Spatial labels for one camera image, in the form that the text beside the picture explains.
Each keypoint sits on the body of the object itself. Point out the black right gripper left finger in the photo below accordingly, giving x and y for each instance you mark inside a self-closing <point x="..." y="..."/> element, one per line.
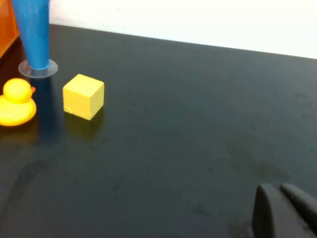
<point x="272" y="218"/>

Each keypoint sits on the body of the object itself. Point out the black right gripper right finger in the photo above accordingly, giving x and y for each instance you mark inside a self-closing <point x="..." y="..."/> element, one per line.
<point x="304" y="203"/>

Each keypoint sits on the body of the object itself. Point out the yellow rubber duck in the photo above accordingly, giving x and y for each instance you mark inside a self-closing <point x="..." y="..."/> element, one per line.
<point x="17" y="109"/>

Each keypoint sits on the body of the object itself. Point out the orange plastic cutlery crate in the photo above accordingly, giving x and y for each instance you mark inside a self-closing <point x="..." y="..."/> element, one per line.
<point x="6" y="24"/>

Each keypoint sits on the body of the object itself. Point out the smooth yellow foam cube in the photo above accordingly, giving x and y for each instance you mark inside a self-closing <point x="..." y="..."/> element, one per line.
<point x="81" y="99"/>

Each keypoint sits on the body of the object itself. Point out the blue paper cone cup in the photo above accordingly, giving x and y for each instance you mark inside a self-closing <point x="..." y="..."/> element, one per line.
<point x="34" y="32"/>

